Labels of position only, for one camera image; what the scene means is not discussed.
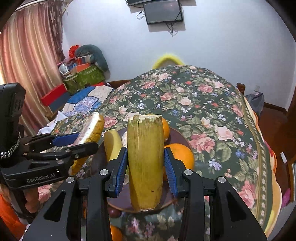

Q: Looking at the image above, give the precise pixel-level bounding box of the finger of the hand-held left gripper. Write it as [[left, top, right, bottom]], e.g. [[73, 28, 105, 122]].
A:
[[25, 142, 99, 163], [21, 132, 80, 153]]

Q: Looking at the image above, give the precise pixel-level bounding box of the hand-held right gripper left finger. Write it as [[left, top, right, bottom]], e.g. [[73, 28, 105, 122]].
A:
[[22, 146, 129, 241]]

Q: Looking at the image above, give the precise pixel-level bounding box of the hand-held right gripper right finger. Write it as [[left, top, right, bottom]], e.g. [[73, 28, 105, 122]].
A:
[[164, 147, 267, 241]]

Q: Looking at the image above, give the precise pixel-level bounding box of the orange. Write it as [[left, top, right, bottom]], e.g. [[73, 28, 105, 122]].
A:
[[161, 118, 171, 142], [164, 143, 195, 182]]

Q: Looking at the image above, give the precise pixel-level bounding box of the green-yellow sugarcane piece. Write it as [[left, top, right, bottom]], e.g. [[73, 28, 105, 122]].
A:
[[127, 114, 165, 212]]

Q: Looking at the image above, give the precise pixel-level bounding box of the pale yellow sugarcane piece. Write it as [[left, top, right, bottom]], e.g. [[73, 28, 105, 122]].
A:
[[103, 129, 124, 163]]

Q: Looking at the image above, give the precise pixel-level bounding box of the purple plate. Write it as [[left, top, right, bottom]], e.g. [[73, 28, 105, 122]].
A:
[[90, 126, 193, 212]]

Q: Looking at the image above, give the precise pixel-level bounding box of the person's left forearm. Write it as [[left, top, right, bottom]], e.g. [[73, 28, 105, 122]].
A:
[[0, 193, 27, 240]]

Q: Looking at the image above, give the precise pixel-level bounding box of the person's left hand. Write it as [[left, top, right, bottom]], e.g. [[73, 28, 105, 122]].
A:
[[25, 189, 40, 213]]

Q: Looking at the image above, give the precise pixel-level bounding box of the blue and white quilt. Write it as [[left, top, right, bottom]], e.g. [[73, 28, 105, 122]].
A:
[[38, 85, 116, 135]]

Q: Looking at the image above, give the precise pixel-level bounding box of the red and grey box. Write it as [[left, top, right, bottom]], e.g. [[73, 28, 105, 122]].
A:
[[40, 83, 70, 114]]

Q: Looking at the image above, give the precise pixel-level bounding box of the pink striped curtain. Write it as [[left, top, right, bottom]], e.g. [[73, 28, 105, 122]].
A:
[[0, 5, 66, 137]]

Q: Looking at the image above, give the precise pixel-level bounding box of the small mandarin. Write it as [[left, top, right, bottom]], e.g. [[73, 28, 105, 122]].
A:
[[110, 224, 123, 241]]

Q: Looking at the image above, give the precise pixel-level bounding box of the green floral box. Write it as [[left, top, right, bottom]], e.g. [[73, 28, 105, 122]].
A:
[[63, 65, 105, 94]]

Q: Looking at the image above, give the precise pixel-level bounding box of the orange box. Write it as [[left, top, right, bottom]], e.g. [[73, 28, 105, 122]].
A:
[[70, 63, 90, 73]]

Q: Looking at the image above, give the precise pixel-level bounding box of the floral blanket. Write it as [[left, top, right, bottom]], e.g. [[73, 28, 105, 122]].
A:
[[37, 65, 282, 241]]

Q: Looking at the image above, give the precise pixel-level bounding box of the grey bag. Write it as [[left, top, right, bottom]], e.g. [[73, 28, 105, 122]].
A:
[[245, 92, 264, 116]]

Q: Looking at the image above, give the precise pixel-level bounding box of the yellow fuzzy hoop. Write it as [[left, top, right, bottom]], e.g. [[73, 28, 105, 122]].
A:
[[153, 53, 184, 69]]

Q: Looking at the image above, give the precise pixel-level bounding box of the pink cloth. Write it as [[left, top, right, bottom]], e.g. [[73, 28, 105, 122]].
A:
[[281, 188, 291, 205]]

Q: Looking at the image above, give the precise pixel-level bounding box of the small black monitor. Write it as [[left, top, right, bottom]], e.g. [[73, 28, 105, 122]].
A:
[[143, 0, 184, 25]]

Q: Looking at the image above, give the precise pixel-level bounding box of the black wall television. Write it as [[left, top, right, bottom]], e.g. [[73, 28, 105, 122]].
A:
[[127, 0, 162, 7]]

